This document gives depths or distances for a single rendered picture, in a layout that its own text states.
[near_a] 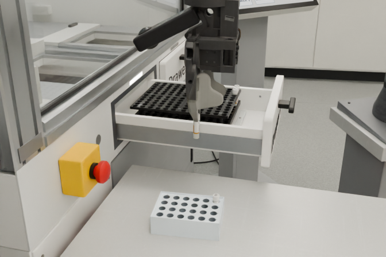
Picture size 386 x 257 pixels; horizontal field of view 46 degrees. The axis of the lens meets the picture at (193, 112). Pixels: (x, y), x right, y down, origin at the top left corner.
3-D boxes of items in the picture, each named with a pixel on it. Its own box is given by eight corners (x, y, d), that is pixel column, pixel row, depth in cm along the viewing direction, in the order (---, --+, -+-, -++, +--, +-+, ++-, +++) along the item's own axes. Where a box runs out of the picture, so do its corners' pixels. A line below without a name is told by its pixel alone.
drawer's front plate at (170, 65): (192, 70, 153) (192, 38, 148) (166, 100, 127) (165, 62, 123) (187, 70, 153) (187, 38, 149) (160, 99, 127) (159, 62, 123)
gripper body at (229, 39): (234, 78, 71) (237, 0, 66) (180, 74, 72) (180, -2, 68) (237, 64, 78) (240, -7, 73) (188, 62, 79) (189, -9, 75)
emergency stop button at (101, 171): (113, 176, 81) (111, 157, 80) (103, 188, 78) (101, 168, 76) (97, 174, 82) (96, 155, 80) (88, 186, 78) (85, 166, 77)
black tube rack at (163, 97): (239, 113, 114) (240, 89, 111) (227, 143, 98) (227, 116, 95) (156, 104, 119) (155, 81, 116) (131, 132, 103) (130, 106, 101)
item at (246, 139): (273, 111, 115) (275, 89, 113) (261, 158, 93) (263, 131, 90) (127, 97, 125) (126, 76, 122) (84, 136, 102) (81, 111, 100)
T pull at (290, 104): (295, 102, 104) (296, 96, 103) (293, 114, 97) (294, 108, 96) (279, 100, 104) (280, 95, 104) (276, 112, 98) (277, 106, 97)
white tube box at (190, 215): (223, 213, 87) (224, 196, 86) (219, 241, 79) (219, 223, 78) (161, 207, 89) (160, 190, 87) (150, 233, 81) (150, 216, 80)
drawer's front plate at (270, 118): (280, 115, 117) (284, 74, 113) (269, 168, 91) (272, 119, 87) (273, 114, 117) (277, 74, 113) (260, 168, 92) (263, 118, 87)
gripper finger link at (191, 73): (194, 102, 72) (195, 49, 69) (185, 102, 73) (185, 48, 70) (199, 94, 77) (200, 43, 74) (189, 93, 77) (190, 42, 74)
